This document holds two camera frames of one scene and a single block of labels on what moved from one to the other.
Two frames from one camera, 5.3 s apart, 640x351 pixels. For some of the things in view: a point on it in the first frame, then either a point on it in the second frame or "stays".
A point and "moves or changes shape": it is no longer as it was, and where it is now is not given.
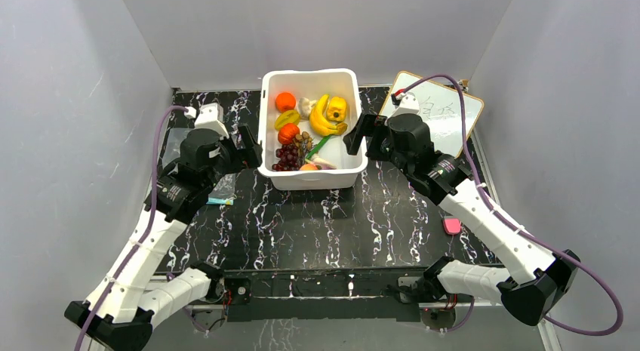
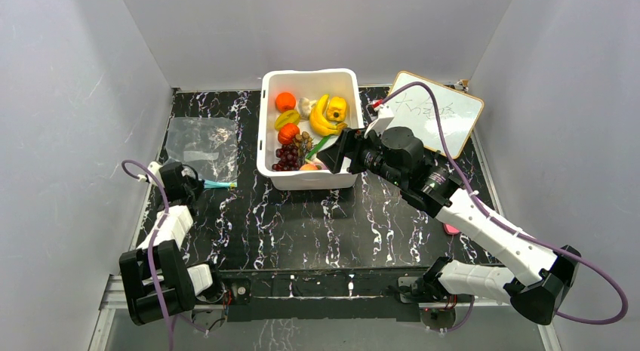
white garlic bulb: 305,106 stays
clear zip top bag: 222,192 moves or changes shape
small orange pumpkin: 287,133 stays
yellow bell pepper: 336,109 stays
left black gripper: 251,152 -> 198,186
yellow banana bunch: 320,121 stays
